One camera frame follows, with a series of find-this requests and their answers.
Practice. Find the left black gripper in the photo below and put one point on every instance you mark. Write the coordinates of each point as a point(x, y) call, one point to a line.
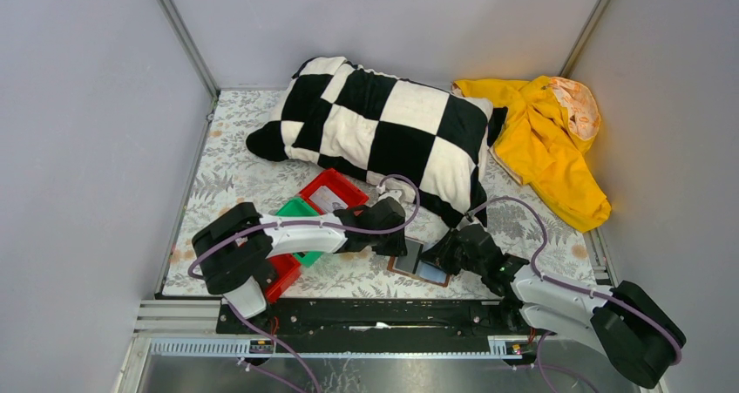
point(390, 245)

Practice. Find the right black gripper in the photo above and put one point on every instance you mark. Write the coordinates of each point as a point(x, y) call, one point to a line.
point(449, 251)

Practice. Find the brown leather card holder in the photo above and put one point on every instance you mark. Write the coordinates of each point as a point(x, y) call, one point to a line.
point(411, 266)

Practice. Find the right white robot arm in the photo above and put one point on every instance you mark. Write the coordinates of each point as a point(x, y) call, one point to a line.
point(622, 323)

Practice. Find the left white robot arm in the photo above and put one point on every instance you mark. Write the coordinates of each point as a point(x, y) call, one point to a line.
point(230, 250)

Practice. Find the red bin with card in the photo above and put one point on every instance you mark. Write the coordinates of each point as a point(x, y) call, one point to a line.
point(339, 184)

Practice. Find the white id card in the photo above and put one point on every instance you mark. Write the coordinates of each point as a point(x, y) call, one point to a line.
point(326, 200)

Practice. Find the green plastic bin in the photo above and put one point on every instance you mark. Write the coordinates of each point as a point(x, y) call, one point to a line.
point(297, 207)

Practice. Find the red bin with black wallet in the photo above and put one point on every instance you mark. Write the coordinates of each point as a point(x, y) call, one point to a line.
point(285, 269)

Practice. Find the black white checkered pillow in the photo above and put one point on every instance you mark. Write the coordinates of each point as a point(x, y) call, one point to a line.
point(369, 125)

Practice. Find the yellow cloth garment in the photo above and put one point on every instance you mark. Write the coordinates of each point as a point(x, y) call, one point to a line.
point(541, 132)

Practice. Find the floral table mat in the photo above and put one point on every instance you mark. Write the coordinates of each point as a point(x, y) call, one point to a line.
point(228, 174)

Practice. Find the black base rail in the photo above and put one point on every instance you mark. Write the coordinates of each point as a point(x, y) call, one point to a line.
point(373, 326)

